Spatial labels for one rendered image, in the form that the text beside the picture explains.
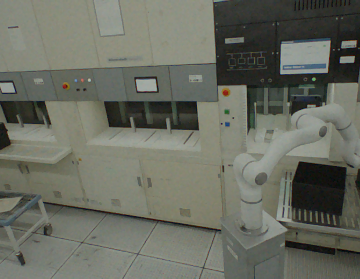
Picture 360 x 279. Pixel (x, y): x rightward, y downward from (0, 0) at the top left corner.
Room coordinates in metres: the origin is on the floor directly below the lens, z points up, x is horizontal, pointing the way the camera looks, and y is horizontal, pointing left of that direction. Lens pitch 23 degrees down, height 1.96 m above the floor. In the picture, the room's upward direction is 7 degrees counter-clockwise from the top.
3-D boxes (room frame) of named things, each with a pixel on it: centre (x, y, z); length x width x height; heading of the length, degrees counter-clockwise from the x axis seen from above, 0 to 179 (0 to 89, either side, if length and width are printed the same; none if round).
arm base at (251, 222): (1.40, -0.37, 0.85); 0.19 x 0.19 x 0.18
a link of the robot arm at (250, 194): (1.43, -0.37, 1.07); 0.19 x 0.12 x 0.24; 14
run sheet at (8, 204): (2.41, 1.68, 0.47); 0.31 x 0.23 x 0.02; 88
